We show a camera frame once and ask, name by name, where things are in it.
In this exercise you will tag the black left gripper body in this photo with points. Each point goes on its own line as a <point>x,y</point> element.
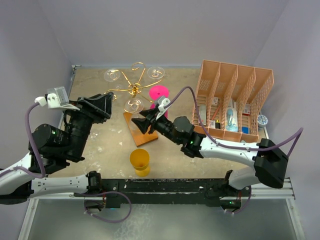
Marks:
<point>83,120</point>

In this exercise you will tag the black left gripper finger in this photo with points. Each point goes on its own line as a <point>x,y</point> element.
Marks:
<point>105,110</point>
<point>98,99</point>

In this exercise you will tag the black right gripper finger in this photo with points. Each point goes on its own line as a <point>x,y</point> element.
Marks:
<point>143,124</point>
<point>149,114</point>

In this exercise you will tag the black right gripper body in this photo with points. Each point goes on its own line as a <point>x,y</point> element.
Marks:
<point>162,125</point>

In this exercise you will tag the clear wine glass front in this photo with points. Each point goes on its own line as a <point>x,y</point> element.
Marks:
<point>134,105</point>

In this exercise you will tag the clear wine glass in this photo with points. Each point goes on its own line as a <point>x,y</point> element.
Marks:
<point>112,75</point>
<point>134,105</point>
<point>156,72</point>

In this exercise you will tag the magenta plastic goblet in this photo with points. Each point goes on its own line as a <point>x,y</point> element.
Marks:
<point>157,91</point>

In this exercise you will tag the yellow plastic goblet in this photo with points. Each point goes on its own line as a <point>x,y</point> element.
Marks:
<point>140,160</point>

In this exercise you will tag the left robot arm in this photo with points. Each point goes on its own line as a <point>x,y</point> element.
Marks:
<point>52,149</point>

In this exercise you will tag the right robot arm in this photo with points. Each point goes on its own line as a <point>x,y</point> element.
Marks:
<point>265,162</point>

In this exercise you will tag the wooden rack base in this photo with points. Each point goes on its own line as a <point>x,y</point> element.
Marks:
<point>139,138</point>

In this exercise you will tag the peach plastic file organizer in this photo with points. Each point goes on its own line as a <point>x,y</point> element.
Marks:
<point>233,96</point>

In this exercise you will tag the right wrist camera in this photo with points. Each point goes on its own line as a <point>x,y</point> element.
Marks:
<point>161,104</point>

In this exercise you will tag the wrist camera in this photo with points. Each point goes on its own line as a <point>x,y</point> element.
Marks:
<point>161,104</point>
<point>56,98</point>

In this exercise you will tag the gold wire glass rack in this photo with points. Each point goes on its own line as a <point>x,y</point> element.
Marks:
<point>135,88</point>

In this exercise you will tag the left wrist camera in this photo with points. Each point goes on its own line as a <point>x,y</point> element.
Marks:
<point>56,98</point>

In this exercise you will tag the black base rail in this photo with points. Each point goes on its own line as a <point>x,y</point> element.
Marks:
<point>211,192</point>

